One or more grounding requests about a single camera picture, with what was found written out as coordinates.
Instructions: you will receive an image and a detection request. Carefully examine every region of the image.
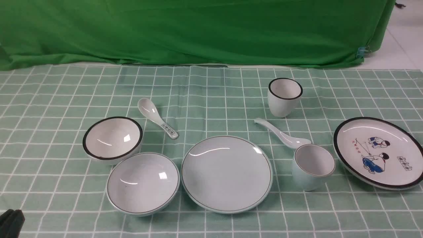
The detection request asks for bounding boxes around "pale blue bowl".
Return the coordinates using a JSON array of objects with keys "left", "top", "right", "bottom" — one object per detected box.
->
[{"left": 106, "top": 152, "right": 181, "bottom": 217}]

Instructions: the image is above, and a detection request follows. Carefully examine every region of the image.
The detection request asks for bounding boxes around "white bowl black rim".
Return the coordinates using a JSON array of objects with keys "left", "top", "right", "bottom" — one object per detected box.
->
[{"left": 83, "top": 116, "right": 144, "bottom": 165}]

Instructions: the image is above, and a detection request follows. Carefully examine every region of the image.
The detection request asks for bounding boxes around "pale blue cup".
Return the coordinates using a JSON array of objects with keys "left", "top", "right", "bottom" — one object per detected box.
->
[{"left": 291, "top": 144, "right": 336, "bottom": 191}]

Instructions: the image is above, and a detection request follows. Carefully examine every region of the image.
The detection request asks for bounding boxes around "pale blue plate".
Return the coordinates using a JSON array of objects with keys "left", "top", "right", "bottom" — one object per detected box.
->
[{"left": 181, "top": 135, "right": 274, "bottom": 214}]

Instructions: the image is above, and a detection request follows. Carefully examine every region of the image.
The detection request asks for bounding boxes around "white spoon patterned handle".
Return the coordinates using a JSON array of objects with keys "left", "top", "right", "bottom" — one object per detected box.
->
[{"left": 138, "top": 98, "right": 179, "bottom": 139}]

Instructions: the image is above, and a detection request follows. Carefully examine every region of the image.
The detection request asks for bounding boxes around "white cup black rim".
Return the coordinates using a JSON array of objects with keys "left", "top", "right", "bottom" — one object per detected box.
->
[{"left": 267, "top": 77, "right": 303, "bottom": 118}]

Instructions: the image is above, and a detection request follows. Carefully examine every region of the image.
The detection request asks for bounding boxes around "blue clip on backdrop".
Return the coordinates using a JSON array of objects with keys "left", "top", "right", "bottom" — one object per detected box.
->
[{"left": 356, "top": 47, "right": 367, "bottom": 59}]

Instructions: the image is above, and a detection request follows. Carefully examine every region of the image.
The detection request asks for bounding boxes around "plain white spoon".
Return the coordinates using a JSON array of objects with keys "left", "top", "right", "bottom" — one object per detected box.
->
[{"left": 254, "top": 118, "right": 312, "bottom": 149}]

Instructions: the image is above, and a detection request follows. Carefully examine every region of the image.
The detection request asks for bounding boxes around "green backdrop cloth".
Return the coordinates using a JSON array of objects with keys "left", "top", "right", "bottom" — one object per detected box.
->
[{"left": 1, "top": 0, "right": 395, "bottom": 70}]

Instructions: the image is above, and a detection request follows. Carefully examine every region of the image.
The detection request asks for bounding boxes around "white plate with cartoon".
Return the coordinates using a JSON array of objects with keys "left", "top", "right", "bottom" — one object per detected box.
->
[{"left": 333, "top": 117, "right": 423, "bottom": 191}]

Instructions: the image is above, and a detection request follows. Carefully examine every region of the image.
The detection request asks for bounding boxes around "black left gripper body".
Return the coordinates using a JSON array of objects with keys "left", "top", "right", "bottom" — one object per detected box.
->
[{"left": 0, "top": 209, "right": 25, "bottom": 238}]

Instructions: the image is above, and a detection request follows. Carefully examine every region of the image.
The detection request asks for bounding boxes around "green checkered tablecloth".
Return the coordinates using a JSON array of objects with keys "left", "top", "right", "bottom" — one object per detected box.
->
[{"left": 0, "top": 64, "right": 422, "bottom": 238}]

